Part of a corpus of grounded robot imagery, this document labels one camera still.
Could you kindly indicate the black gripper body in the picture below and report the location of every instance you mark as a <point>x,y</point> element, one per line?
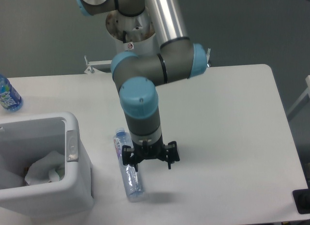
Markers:
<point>146,151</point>

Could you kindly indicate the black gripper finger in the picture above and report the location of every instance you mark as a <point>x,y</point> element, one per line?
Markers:
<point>131,157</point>
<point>169,153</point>

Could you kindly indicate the clear plastic water bottle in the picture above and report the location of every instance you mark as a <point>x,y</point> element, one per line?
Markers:
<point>131,179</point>

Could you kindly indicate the white paper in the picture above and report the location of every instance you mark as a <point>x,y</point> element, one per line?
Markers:
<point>48,169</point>

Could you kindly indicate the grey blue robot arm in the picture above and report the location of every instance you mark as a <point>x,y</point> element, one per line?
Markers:
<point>136,77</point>

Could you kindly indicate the white trash can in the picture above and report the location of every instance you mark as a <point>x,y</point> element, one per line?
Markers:
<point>25,140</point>

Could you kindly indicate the blue labelled drink bottle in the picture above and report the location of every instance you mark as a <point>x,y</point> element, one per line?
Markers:
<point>10,99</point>

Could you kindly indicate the black device at table edge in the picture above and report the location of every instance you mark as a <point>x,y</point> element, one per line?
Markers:
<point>302,200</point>

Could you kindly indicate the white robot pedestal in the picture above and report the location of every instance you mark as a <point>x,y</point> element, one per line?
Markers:
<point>134,34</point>

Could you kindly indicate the white frame at right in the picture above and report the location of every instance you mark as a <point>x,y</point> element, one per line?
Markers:
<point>300,102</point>

